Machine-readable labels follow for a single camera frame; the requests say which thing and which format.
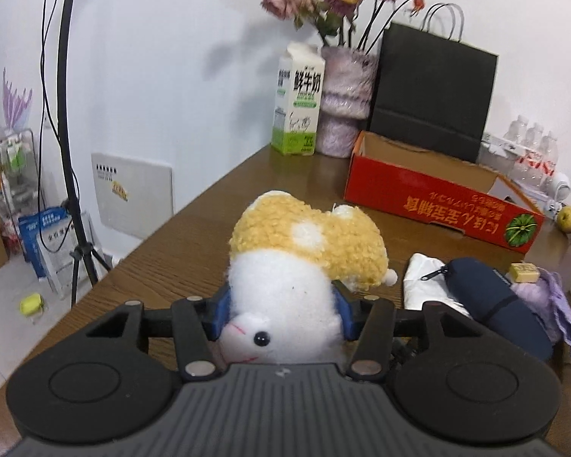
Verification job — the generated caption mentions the red cardboard box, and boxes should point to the red cardboard box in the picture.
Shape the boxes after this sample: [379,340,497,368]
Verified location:
[343,131,545,254]

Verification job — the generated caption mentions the black light stand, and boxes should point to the black light stand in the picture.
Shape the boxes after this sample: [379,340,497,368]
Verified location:
[38,0,112,308]

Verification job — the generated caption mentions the small white fan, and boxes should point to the small white fan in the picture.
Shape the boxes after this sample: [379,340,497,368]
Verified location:
[544,171,571,202]

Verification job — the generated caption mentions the milk carton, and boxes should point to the milk carton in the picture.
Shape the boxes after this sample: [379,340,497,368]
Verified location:
[271,42,325,156]

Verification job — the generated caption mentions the purple textured vase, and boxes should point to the purple textured vase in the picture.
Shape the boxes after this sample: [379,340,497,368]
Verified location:
[316,46,377,158]

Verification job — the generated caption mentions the yellow soap block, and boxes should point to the yellow soap block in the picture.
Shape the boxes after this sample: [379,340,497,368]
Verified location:
[509,262,541,284]

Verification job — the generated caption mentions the dried rose bouquet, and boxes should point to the dried rose bouquet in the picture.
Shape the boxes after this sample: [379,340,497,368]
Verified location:
[261,0,425,54]

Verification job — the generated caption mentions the green yellow apple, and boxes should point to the green yellow apple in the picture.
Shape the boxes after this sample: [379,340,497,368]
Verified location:
[555,205,571,234]

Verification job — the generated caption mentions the purple cloth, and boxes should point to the purple cloth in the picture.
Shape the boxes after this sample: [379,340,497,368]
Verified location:
[509,268,571,355]

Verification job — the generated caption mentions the yellow white plush toy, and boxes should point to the yellow white plush toy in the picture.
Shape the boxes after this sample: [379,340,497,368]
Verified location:
[217,191,397,364]

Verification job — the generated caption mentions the metal wire rack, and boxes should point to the metal wire rack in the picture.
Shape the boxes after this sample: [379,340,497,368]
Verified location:
[0,123,42,229]

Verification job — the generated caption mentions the blue white package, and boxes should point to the blue white package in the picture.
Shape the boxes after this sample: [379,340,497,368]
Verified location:
[17,206,70,278]

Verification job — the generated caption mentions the water bottle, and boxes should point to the water bottle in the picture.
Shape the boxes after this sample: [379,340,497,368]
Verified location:
[538,131,559,184]
[522,123,544,151]
[503,115,528,144]

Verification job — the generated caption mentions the yellow green floor object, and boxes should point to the yellow green floor object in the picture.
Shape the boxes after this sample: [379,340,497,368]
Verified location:
[19,292,44,318]

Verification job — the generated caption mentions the white cloth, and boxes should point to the white cloth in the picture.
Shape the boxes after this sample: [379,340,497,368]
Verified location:
[402,253,470,317]

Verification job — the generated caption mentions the black paper shopping bag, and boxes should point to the black paper shopping bag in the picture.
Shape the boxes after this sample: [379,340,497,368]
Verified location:
[367,24,498,163]

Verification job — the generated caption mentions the navy blue pouch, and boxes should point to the navy blue pouch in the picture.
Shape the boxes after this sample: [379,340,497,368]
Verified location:
[443,258,553,361]

